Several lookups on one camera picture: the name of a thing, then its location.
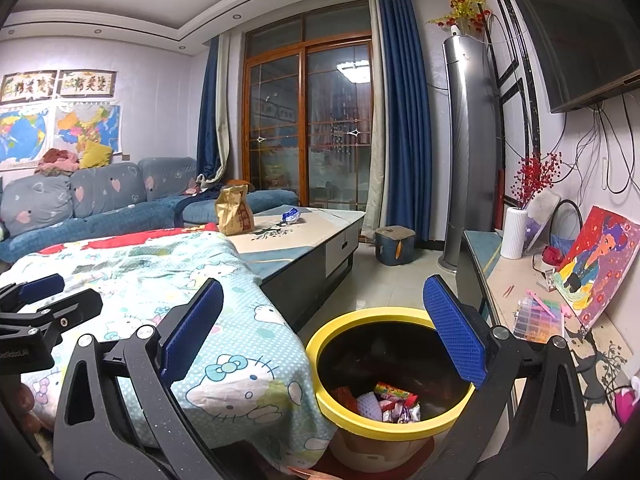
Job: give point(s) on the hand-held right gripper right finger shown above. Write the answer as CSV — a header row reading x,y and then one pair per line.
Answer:
x,y
455,330

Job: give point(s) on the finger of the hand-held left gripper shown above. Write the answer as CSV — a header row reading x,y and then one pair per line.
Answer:
x,y
70,307
42,287

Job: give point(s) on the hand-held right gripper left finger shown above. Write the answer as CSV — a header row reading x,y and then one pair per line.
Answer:
x,y
192,330

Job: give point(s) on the rainbow striped wrapper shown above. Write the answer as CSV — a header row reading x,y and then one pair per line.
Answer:
x,y
395,391

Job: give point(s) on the purple snack wrapper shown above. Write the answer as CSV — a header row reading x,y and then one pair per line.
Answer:
x,y
402,412

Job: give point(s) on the yellow rimmed trash bin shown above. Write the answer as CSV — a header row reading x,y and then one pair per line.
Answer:
x,y
350,317

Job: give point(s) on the white foam fruit net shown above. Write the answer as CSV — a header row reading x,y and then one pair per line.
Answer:
x,y
370,405

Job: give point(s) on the red plastic bag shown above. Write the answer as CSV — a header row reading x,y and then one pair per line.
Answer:
x,y
345,399

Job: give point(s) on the person's left hand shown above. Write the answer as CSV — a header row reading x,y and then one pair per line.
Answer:
x,y
24,400

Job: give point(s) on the long television cabinet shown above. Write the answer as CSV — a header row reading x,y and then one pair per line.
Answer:
x,y
505,280

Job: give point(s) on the cartoon cat printed blanket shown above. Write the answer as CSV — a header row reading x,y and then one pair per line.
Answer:
x,y
150,270

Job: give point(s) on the clear plastic bead box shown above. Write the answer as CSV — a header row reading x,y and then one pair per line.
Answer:
x,y
537,317

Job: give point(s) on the red blanket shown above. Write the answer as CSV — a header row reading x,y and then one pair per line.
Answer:
x,y
125,240

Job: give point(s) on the blue stool with wooden top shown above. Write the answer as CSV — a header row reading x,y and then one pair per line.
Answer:
x,y
395,247

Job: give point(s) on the blue heart print sofa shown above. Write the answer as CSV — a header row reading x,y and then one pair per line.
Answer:
x,y
125,210

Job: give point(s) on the white ribbed vase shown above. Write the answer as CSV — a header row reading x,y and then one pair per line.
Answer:
x,y
515,232

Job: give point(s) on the brown paper bag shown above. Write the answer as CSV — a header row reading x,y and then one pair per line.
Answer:
x,y
235,212

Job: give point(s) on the pile of clothes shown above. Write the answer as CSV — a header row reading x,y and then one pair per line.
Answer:
x,y
57,162

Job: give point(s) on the dark cloth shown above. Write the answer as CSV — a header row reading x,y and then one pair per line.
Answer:
x,y
210,192

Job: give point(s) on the yellow pillow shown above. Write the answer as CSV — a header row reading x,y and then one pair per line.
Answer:
x,y
96,155

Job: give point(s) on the white vase with red berries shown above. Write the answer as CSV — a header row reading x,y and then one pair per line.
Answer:
x,y
542,215

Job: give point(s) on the grey coffee table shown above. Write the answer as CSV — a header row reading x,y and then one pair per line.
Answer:
x,y
320,260

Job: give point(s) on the blue white snack wrapper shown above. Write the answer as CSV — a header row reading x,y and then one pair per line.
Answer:
x,y
291,215

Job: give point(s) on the world map poster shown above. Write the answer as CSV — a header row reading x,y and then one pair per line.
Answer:
x,y
22,135

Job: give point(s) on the colourful figure painting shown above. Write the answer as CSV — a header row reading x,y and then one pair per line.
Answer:
x,y
600,260

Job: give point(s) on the country map poster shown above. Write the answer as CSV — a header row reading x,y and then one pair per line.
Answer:
x,y
87,127

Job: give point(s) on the grey tower air conditioner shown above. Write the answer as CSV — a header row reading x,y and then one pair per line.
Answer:
x,y
470,160

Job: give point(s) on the framed calligraphy picture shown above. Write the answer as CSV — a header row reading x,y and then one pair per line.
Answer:
x,y
27,87
87,82

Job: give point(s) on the blue window curtain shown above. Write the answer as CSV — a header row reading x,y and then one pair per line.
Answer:
x,y
207,110
400,110

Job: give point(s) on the wooden framed glass door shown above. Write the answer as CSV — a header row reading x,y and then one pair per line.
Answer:
x,y
280,110

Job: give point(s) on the yellow red artificial flowers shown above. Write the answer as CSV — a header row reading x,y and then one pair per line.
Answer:
x,y
465,0

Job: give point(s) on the wall mounted television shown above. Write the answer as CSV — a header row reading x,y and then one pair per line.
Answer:
x,y
575,25

